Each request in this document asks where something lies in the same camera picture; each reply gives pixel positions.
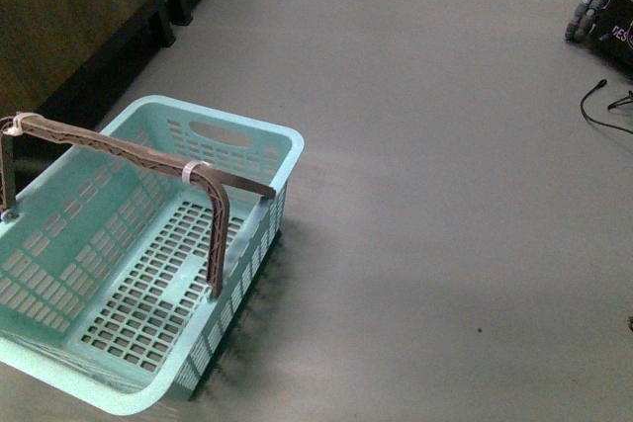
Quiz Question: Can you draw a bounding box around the grey mecanum wheel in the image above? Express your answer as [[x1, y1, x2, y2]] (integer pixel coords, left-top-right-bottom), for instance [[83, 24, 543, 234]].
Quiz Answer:
[[564, 0, 609, 43]]

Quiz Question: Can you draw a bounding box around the brown basket handle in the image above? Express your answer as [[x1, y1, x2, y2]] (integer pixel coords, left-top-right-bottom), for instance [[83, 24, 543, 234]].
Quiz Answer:
[[1, 115, 276, 298]]

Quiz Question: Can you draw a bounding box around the white zip tie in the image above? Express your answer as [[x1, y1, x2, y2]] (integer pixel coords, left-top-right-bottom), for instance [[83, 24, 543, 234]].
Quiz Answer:
[[181, 160, 207, 184], [2, 113, 38, 136]]

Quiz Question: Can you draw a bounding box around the white zip tie left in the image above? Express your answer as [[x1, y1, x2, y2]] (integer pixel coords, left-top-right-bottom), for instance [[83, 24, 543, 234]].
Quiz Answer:
[[2, 113, 38, 136]]

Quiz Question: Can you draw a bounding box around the dark wooden cabinet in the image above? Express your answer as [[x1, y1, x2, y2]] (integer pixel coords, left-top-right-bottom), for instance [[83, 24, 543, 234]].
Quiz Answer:
[[0, 0, 219, 120]]

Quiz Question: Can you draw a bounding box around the light blue plastic basket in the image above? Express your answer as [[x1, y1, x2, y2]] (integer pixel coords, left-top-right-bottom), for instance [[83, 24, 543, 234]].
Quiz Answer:
[[1, 96, 304, 415]]

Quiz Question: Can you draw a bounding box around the black cable on floor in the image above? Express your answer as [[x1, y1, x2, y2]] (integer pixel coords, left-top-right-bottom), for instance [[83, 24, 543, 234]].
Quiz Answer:
[[579, 78, 633, 135]]

